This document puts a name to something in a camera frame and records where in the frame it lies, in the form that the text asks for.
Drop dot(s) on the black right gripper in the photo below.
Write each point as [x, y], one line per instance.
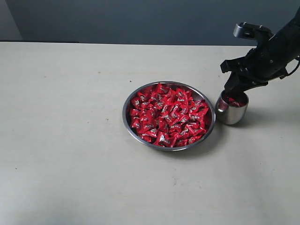
[261, 64]

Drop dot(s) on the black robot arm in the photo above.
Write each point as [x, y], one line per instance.
[291, 31]

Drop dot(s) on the red candies in cup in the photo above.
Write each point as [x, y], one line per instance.
[235, 100]

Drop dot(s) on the stainless steel cup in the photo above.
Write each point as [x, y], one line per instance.
[227, 114]

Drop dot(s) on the stainless steel bowl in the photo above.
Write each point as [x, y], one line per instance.
[133, 133]

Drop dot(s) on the pile of red wrapped candies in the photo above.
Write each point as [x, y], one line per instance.
[168, 117]

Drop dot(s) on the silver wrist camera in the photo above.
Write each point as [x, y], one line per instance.
[249, 31]

